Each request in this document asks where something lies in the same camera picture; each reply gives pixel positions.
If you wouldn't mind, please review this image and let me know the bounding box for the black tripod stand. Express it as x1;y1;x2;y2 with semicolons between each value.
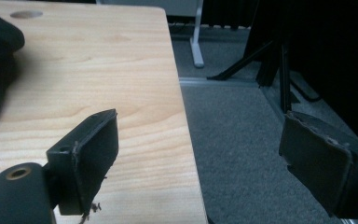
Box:
206;36;323;115

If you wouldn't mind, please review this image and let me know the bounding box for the dark curtain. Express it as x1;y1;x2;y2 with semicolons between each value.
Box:
245;0;358;150

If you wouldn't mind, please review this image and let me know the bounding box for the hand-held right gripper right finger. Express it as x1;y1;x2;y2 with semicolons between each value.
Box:
278;110;358;220

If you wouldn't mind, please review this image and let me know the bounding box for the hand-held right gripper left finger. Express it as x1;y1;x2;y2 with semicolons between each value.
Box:
46;108;119;217

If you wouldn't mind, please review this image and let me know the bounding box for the round grey cable grommet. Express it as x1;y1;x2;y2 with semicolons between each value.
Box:
9;10;44;20

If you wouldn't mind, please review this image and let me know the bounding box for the white table leg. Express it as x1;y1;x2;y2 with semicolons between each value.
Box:
189;0;205;69

